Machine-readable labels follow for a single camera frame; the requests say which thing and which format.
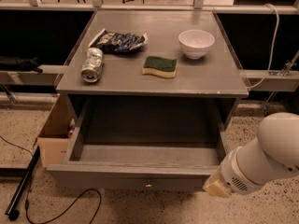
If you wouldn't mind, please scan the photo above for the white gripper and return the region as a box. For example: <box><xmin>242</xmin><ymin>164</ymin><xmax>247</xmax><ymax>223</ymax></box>
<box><xmin>203</xmin><ymin>150</ymin><xmax>263</xmax><ymax>198</ymax></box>

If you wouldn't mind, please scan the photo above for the grey top drawer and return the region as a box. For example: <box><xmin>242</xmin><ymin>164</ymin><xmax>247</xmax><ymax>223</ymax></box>
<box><xmin>48</xmin><ymin>96</ymin><xmax>228</xmax><ymax>191</ymax></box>

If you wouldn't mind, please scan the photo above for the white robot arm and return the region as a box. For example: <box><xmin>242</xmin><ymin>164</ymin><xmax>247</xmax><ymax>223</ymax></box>
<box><xmin>203</xmin><ymin>112</ymin><xmax>299</xmax><ymax>198</ymax></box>

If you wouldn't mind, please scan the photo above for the grey wooden drawer cabinet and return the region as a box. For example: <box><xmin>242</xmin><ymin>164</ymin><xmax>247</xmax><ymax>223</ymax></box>
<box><xmin>55</xmin><ymin>8</ymin><xmax>250</xmax><ymax>142</ymax></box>

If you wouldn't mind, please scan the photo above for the green yellow sponge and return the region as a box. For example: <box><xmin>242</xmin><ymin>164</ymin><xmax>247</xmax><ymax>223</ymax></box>
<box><xmin>142</xmin><ymin>56</ymin><xmax>177</xmax><ymax>78</ymax></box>

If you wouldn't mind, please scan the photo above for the white ceramic bowl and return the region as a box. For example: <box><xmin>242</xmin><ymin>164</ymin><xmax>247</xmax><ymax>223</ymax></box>
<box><xmin>178</xmin><ymin>30</ymin><xmax>215</xmax><ymax>60</ymax></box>

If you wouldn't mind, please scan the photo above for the cardboard box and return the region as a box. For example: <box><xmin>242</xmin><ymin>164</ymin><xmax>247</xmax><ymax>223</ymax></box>
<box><xmin>36</xmin><ymin>96</ymin><xmax>72</xmax><ymax>168</ymax></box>

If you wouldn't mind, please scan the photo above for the crushed green soda can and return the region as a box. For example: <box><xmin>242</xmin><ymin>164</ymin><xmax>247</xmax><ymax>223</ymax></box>
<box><xmin>81</xmin><ymin>48</ymin><xmax>104</xmax><ymax>83</ymax></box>

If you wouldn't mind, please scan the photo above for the blue crumpled chip bag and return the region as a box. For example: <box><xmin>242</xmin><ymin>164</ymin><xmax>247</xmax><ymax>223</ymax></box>
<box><xmin>89</xmin><ymin>29</ymin><xmax>148</xmax><ymax>54</ymax></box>

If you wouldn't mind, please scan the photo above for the black bar on floor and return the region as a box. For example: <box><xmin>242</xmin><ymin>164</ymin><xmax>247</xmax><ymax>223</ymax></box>
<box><xmin>1</xmin><ymin>148</ymin><xmax>40</xmax><ymax>221</ymax></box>

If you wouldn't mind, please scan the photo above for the black object on ledge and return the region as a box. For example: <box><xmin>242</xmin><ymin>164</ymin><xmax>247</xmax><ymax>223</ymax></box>
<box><xmin>0</xmin><ymin>56</ymin><xmax>43</xmax><ymax>73</ymax></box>

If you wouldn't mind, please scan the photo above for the white hanging cable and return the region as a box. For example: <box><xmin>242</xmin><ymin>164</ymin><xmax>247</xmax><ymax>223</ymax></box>
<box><xmin>246</xmin><ymin>3</ymin><xmax>280</xmax><ymax>91</ymax></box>

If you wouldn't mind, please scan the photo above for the black floor cable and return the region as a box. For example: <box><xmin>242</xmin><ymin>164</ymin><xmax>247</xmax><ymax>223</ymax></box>
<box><xmin>0</xmin><ymin>135</ymin><xmax>103</xmax><ymax>224</ymax></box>

